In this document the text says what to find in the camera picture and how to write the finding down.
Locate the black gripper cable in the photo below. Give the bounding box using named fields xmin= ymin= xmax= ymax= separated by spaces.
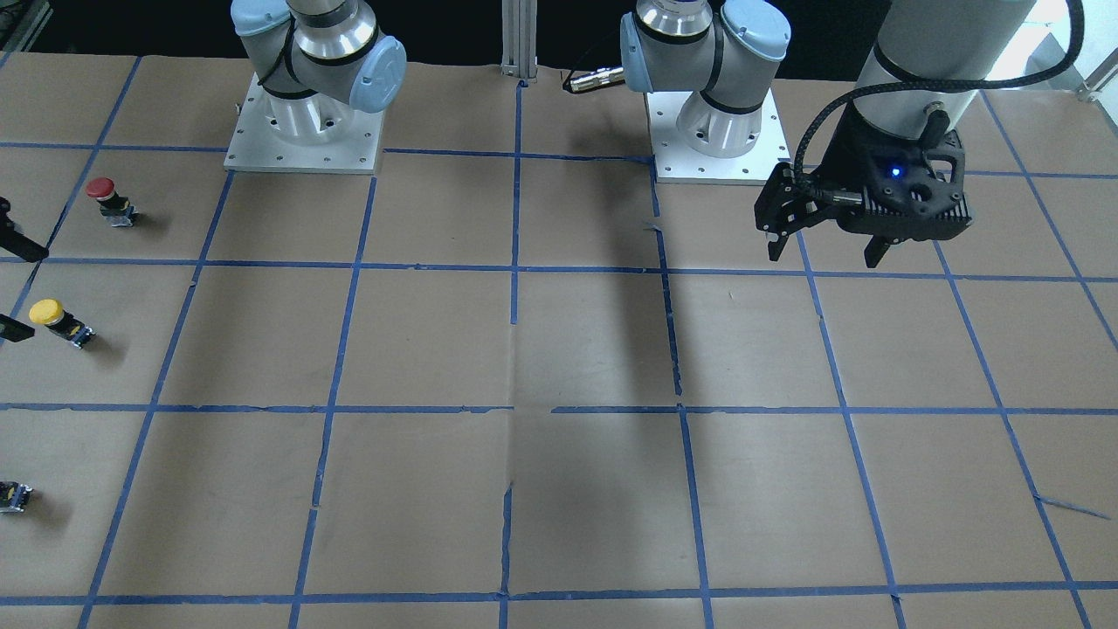
xmin=790 ymin=0 xmax=1086 ymax=211

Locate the yellow push button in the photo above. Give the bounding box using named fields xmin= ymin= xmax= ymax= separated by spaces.
xmin=28 ymin=298 xmax=96 ymax=349

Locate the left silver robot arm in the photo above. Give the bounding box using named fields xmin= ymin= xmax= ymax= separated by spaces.
xmin=755 ymin=1 xmax=1032 ymax=268

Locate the red push button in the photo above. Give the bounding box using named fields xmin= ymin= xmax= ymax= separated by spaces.
xmin=85 ymin=177 xmax=138 ymax=228

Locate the black button switch block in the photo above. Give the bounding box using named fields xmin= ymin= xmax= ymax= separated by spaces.
xmin=0 ymin=480 xmax=34 ymax=514

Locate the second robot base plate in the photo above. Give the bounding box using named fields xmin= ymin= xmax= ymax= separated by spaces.
xmin=224 ymin=75 xmax=383 ymax=177

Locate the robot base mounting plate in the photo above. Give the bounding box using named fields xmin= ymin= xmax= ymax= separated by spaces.
xmin=645 ymin=90 xmax=792 ymax=185

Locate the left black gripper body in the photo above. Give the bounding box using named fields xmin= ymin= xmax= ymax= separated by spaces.
xmin=808 ymin=109 xmax=974 ymax=240

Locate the brown paper table cover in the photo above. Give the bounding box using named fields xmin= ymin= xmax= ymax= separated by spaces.
xmin=3 ymin=65 xmax=1117 ymax=628

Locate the aluminium frame post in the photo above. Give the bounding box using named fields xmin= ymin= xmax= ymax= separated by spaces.
xmin=500 ymin=0 xmax=538 ymax=84

